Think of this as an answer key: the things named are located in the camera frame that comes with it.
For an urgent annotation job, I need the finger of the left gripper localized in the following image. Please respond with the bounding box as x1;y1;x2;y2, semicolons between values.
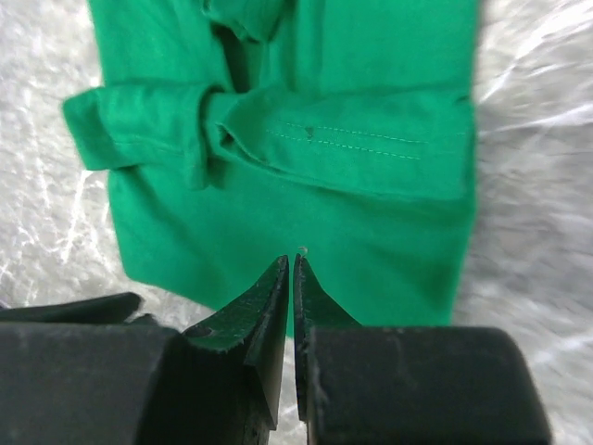
1;292;158;326

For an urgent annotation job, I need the green t-shirt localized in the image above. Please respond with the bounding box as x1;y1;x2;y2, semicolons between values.
63;1;480;325

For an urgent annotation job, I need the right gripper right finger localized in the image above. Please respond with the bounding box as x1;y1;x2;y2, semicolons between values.
293;256;553;444

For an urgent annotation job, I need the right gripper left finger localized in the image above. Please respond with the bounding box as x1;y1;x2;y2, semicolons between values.
1;256;289;444

